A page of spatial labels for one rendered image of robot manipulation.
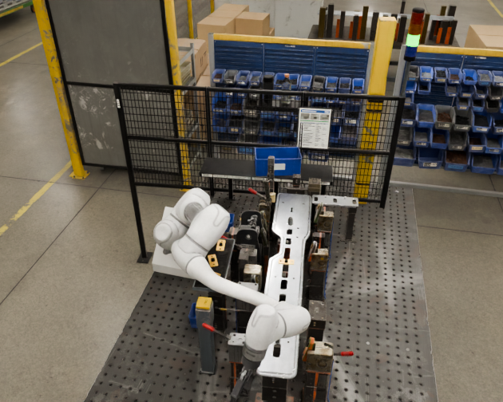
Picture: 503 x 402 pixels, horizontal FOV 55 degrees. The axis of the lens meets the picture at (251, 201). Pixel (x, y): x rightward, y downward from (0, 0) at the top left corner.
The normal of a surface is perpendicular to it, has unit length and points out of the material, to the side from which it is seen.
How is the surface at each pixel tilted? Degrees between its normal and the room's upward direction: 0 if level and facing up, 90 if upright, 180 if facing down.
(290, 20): 90
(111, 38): 91
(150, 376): 0
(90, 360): 0
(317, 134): 90
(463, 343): 0
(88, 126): 90
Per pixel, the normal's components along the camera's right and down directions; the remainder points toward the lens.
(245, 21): -0.28, 0.55
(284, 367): 0.00, -0.82
